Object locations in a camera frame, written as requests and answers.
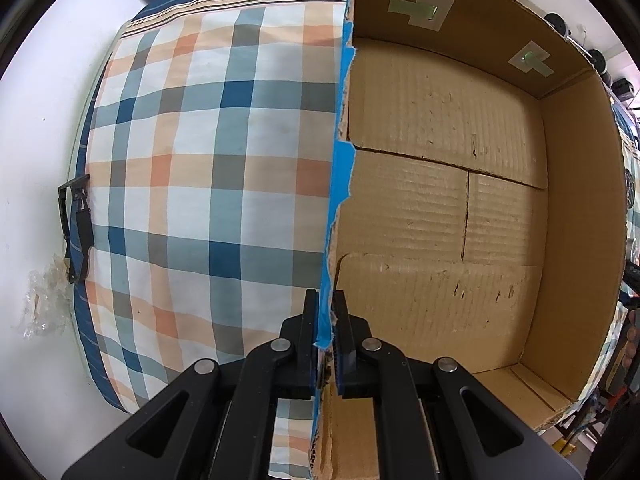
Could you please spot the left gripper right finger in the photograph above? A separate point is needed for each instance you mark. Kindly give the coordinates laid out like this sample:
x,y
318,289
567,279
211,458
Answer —
x,y
435,420

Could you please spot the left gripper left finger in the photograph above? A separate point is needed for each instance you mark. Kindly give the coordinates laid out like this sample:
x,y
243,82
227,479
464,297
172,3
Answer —
x,y
214,421

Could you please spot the brown cardboard box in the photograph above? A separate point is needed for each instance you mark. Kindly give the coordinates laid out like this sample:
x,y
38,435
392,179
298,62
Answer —
x,y
479,209

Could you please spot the crumpled clear plastic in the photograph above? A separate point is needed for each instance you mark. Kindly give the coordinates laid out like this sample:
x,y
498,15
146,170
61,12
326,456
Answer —
x,y
47,301

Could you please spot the plaid tablecloth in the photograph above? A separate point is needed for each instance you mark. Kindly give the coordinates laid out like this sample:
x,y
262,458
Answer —
x,y
208,155

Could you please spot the small black dumbbell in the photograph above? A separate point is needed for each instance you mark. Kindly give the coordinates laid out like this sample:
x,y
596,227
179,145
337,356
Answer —
x,y
610,27

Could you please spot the black strap buckle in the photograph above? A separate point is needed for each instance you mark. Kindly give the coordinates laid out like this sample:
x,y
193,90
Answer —
x,y
77,229

